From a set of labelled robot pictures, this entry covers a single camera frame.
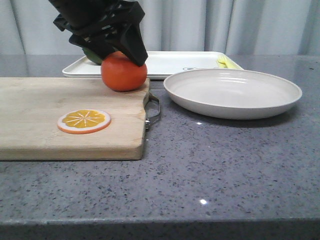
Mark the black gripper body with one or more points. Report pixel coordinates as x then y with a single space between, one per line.
85 17

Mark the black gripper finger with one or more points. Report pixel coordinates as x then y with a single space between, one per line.
128 40
99 44

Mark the orange mandarin fruit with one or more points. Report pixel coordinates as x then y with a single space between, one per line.
120 74

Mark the cream shallow plate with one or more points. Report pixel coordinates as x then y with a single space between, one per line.
232 94

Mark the white rectangular tray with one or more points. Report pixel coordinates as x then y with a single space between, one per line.
160 64

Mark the green lime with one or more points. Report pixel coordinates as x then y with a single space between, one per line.
92 56

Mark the orange slice toy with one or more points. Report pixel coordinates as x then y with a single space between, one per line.
84 121

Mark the wooden cutting board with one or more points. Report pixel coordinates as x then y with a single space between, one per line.
31 106

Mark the grey curtain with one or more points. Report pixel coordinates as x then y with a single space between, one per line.
234 27

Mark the metal cutting board handle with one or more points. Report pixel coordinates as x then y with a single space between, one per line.
152 110

